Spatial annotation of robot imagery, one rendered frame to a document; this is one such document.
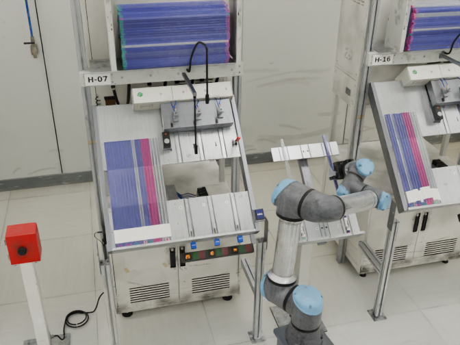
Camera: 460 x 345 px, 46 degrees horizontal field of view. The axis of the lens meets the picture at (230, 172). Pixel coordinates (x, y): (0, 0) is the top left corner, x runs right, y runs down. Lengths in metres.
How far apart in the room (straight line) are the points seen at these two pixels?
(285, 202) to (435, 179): 1.20
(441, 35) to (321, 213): 1.47
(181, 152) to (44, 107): 1.84
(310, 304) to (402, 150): 1.14
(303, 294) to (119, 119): 1.21
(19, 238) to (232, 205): 0.97
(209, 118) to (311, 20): 1.96
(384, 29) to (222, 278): 1.62
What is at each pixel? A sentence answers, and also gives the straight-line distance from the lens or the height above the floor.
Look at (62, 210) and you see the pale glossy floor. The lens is 4.19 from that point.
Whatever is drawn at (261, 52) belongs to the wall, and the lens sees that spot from 4.33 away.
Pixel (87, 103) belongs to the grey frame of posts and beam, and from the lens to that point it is 2.70.
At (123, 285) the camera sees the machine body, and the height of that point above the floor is 0.25.
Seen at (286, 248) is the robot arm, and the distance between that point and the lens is 2.09.
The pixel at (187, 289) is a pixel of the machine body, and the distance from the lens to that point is 3.09.
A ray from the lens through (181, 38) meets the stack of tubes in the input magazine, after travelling 2.57.
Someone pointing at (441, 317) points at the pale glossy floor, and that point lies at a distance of 3.39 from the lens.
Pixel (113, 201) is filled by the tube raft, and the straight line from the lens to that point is 2.52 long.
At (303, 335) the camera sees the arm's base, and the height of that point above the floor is 0.62.
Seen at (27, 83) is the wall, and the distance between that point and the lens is 4.21.
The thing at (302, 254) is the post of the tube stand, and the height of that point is 0.48.
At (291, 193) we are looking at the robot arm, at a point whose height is 1.18.
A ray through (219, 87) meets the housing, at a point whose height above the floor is 1.26.
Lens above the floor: 2.18
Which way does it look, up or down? 29 degrees down
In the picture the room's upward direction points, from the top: 1 degrees clockwise
